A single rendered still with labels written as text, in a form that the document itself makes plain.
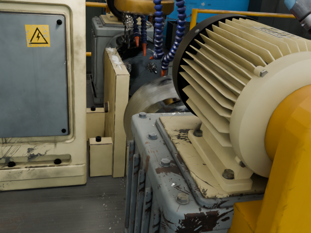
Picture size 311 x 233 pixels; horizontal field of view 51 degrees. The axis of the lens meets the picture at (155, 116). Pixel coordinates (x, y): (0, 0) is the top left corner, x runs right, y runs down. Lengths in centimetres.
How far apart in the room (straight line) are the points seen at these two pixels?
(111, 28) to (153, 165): 105
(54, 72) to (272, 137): 62
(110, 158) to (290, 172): 77
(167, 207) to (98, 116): 83
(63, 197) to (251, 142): 71
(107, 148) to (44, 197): 23
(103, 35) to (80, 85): 62
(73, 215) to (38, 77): 38
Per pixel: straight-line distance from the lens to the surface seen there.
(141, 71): 130
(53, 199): 100
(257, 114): 37
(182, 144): 52
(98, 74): 152
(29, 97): 89
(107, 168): 106
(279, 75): 37
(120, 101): 94
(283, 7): 660
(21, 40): 85
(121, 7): 98
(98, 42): 148
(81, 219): 93
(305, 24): 143
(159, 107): 72
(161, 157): 51
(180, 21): 83
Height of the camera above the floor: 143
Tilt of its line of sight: 25 degrees down
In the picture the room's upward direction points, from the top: 5 degrees clockwise
